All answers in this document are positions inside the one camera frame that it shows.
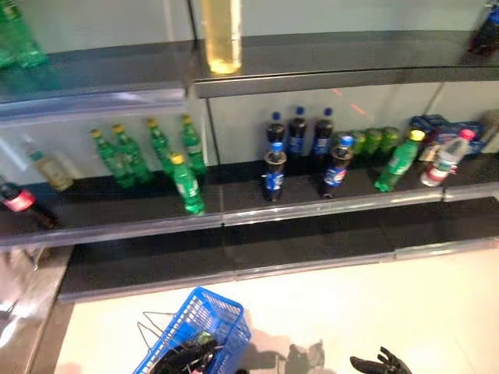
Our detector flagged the large green soda bottle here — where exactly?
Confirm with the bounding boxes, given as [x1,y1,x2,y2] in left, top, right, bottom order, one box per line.
[0,0,48,70]

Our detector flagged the blue cookie box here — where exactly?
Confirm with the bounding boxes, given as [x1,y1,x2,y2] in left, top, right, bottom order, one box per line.
[408,113,445,136]

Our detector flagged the large Pepsi bottle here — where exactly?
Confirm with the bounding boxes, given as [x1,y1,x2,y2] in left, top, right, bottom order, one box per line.
[467,0,499,58]

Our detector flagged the large yellow drink bottle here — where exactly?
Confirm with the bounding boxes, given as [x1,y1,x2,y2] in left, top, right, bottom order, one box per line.
[202,0,243,75]

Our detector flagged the small yellow tea bottle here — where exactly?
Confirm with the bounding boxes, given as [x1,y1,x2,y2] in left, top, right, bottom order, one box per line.
[23,142,74,192]

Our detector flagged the blue Oreo cookie pack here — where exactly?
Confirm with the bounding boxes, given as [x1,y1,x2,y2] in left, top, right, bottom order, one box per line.
[436,120,487,157]

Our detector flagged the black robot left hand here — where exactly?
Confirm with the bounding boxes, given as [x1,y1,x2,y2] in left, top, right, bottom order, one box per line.
[154,337,222,374]

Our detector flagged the cola bottle red label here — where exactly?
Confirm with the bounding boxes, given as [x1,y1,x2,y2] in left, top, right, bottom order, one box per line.
[0,181,60,230]

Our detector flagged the clear water bottle red cap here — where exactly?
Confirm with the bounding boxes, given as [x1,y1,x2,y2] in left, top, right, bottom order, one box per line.
[419,129,476,188]

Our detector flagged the small Pepsi bottle blue cap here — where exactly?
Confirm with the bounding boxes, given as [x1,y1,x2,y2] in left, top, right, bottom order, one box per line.
[261,142,288,203]
[321,135,355,199]
[313,108,335,157]
[265,111,288,153]
[287,106,308,159]

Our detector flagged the pale blue white carton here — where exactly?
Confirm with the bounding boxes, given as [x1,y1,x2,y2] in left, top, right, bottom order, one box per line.
[479,108,499,153]

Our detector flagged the dark floor plinth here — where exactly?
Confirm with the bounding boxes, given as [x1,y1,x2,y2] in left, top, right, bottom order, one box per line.
[0,249,75,374]

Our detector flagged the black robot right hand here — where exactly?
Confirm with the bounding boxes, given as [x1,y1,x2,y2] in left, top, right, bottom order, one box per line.
[349,346,412,374]

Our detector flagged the blue plastic shopping basket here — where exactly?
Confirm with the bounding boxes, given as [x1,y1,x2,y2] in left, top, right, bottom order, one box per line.
[132,287,253,374]

